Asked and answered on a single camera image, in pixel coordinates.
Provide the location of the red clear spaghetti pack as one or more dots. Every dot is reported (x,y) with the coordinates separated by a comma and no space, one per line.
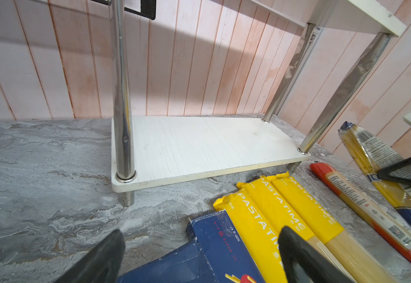
(391,228)

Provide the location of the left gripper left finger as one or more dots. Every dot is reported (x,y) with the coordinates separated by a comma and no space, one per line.
(99,265)

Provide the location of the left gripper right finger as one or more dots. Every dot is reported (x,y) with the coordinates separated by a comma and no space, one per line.
(303,264)

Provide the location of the wide blue Barilla pasta box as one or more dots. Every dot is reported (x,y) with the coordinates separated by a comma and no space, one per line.
(186,264)

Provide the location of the left yellow Pastatime spaghetti pack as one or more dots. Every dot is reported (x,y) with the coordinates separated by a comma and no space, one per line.
(258,235)

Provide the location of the black wire mesh basket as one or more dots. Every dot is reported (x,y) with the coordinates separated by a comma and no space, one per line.
(143,8)

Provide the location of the narrow blue Barilla spaghetti box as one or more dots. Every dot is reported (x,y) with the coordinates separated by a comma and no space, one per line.
(224,249)

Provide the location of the yellow pastatime spaghetti pack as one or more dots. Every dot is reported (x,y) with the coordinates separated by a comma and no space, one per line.
(280,213)
(258,235)
(354,258)

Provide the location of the white two-tier shelf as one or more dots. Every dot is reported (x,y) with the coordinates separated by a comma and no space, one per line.
(151,151)

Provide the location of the right yellow Pastatime spaghetti pack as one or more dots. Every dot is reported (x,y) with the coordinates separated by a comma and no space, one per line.
(354,258)

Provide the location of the blue clear spaghetti pack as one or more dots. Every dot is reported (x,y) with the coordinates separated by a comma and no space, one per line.
(372,155)

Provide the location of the middle yellow Pastatime spaghetti pack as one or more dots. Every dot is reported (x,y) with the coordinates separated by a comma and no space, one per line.
(280,213)

